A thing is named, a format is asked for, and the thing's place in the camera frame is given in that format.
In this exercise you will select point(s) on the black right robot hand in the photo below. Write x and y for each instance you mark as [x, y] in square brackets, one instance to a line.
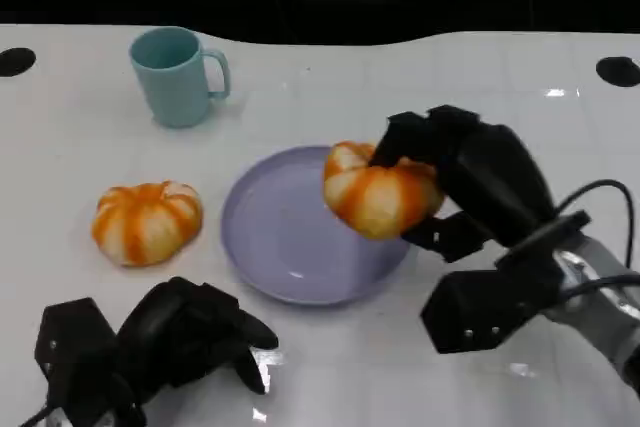
[495, 182]

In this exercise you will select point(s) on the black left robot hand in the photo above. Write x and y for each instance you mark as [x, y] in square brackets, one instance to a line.
[175, 332]

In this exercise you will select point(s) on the orange and white bread roll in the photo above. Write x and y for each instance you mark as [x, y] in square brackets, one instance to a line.
[145, 222]
[380, 197]

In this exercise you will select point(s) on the lilac plate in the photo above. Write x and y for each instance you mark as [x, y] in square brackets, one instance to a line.
[300, 252]

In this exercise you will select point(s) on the pale green mug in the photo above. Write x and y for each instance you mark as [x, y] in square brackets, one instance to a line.
[167, 82]

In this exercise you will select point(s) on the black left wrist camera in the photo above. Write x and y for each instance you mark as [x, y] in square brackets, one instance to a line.
[75, 337]

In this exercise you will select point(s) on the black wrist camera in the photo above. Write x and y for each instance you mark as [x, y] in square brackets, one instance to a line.
[75, 337]
[480, 307]

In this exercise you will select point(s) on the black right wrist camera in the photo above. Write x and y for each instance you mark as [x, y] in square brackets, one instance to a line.
[480, 307]

